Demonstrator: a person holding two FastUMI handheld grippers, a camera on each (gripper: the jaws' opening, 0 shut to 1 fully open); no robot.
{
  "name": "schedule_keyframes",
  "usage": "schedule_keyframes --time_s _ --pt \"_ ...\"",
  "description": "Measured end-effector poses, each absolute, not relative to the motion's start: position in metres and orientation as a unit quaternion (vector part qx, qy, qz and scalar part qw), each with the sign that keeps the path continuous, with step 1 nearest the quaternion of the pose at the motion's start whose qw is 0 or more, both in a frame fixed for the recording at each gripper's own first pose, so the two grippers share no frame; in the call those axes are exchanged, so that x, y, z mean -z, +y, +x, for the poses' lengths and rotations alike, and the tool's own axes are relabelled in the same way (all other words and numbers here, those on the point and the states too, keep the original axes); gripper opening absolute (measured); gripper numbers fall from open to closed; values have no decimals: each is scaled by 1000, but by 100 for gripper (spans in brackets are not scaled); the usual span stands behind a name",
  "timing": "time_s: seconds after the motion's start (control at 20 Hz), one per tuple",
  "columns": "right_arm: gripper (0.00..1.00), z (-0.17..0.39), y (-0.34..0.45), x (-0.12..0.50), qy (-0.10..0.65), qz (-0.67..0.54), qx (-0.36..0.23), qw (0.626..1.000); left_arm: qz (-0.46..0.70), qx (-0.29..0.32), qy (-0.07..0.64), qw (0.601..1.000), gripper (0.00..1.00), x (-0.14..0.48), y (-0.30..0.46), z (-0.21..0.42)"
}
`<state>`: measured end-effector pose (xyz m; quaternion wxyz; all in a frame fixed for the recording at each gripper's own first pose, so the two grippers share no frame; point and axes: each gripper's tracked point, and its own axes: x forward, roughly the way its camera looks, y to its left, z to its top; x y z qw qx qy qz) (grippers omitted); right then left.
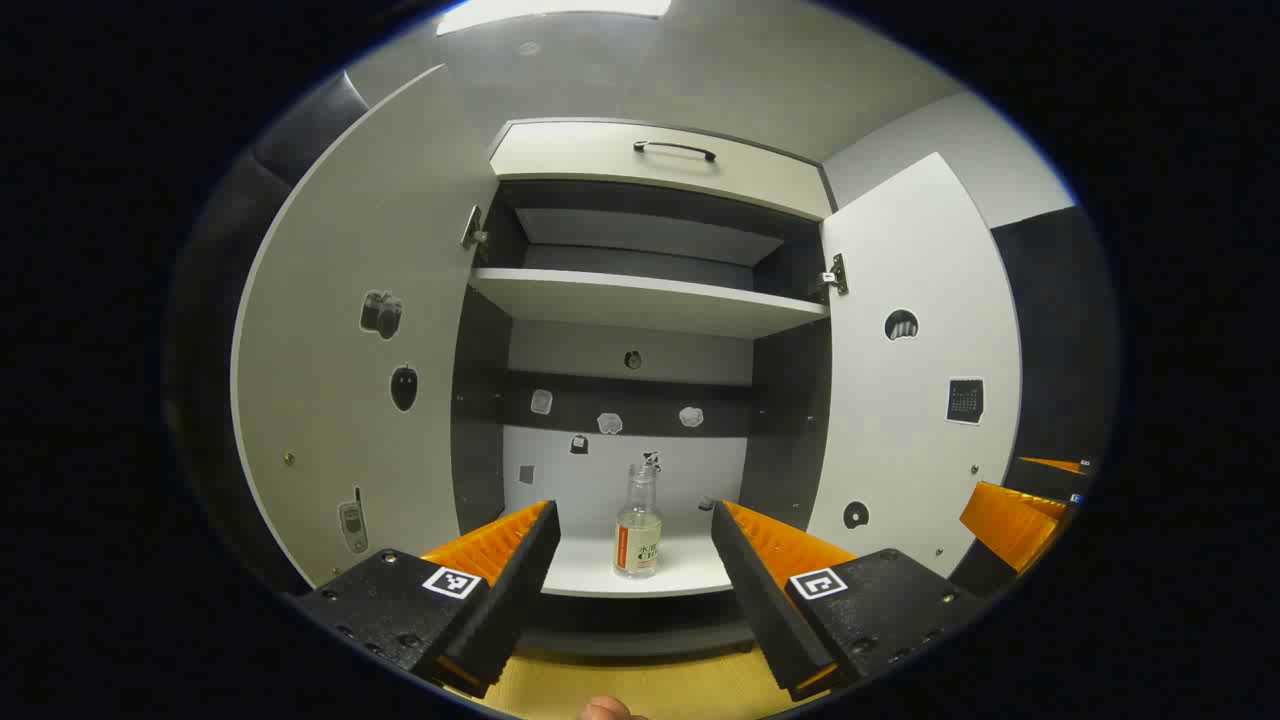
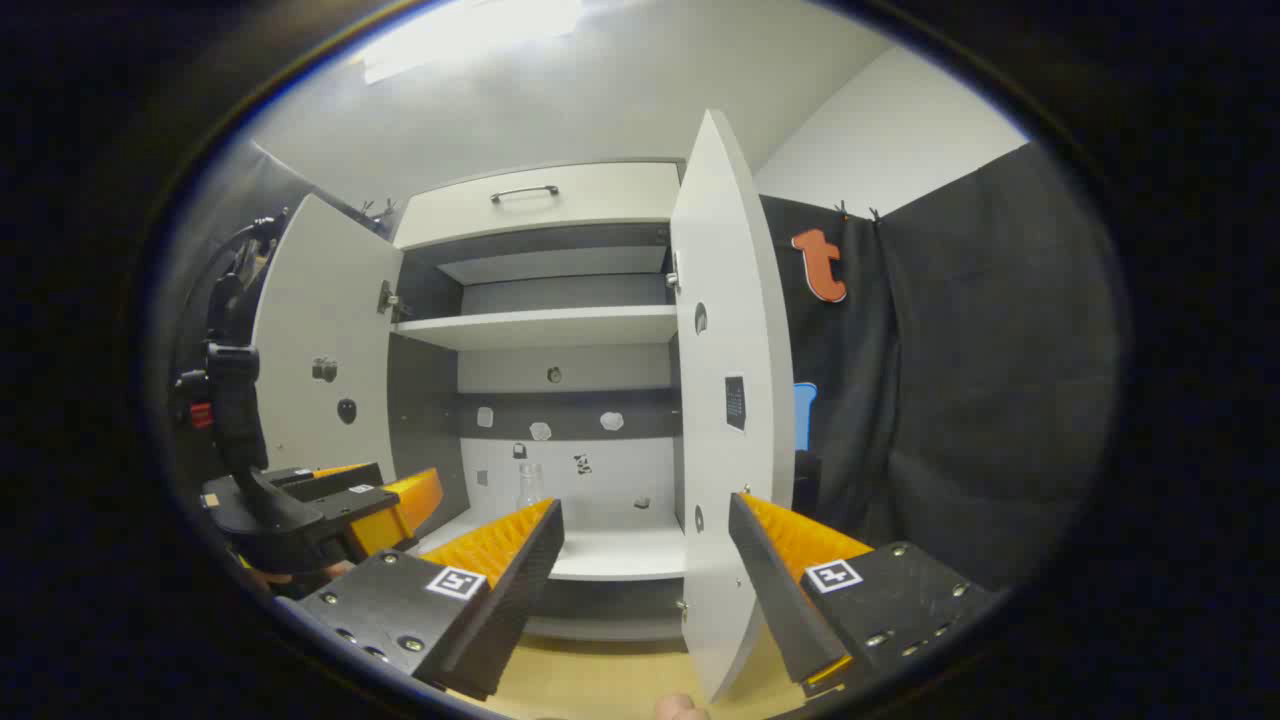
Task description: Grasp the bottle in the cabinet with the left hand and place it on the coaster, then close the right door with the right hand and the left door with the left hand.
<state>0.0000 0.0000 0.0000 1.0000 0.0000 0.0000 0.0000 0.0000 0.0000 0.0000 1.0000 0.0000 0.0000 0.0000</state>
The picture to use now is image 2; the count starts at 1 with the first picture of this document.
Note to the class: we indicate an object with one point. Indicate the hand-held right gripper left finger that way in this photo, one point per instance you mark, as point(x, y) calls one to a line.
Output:
point(500, 600)

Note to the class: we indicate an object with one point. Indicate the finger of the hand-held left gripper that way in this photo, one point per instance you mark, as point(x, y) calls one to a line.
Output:
point(405, 505)
point(330, 478)

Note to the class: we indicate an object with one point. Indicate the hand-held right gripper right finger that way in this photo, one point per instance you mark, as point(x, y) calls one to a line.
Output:
point(780, 600)

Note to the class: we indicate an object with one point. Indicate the clear bottle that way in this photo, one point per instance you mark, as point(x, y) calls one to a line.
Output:
point(530, 488)

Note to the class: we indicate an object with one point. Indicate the white cabinet door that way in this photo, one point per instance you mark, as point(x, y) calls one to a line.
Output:
point(725, 300)
point(320, 300)

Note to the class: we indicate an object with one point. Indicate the white and grey cabinet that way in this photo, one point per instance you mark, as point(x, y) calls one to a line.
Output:
point(425, 420)

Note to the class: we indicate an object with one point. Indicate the white cabinet shelf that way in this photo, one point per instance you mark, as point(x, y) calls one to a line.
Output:
point(540, 327)

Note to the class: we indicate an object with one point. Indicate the white cabinet drawer front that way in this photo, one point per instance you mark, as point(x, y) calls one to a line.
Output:
point(600, 195)

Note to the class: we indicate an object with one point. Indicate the black backdrop cloth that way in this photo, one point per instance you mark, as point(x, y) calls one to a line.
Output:
point(980, 380)

